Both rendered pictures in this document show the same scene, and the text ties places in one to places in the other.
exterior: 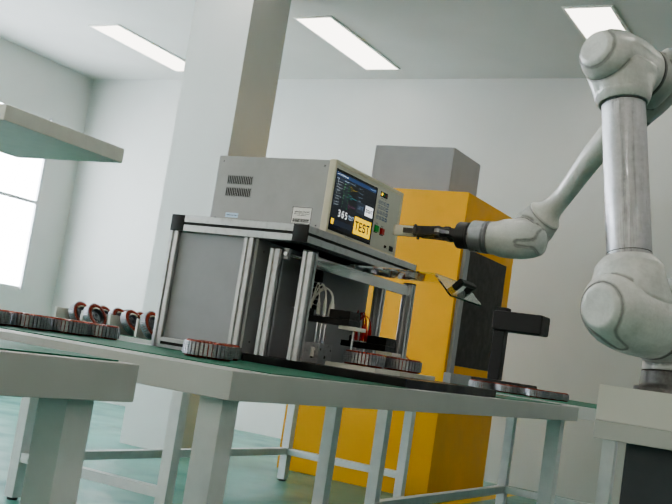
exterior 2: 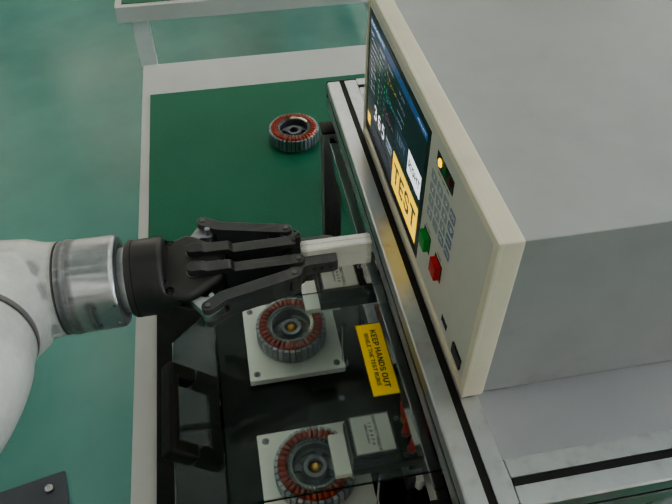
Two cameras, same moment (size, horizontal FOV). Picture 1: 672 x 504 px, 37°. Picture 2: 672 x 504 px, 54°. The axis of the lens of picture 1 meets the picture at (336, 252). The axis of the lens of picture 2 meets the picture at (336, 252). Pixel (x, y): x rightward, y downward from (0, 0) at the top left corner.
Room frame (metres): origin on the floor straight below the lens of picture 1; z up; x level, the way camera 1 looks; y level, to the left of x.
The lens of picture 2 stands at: (3.21, -0.49, 1.66)
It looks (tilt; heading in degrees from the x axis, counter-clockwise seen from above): 46 degrees down; 140
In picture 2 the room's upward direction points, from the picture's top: straight up
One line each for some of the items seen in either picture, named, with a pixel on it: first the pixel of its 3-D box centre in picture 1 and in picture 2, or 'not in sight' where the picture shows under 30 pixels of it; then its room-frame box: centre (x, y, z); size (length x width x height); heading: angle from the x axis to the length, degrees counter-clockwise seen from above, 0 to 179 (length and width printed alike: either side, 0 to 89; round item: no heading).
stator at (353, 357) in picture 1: (364, 359); not in sight; (2.66, -0.12, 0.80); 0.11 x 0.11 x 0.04
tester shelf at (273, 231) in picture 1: (301, 248); (549, 224); (2.92, 0.10, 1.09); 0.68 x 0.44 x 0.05; 151
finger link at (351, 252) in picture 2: not in sight; (336, 254); (2.86, -0.19, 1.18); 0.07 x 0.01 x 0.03; 60
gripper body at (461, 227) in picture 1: (455, 234); (176, 273); (2.78, -0.32, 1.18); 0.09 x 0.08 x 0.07; 60
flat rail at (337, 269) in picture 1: (363, 277); (374, 283); (2.81, -0.09, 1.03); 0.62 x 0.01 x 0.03; 151
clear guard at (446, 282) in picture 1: (415, 285); (322, 394); (2.90, -0.25, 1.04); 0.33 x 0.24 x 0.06; 61
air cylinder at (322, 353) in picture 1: (317, 353); not in sight; (2.73, 0.01, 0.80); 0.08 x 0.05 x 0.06; 151
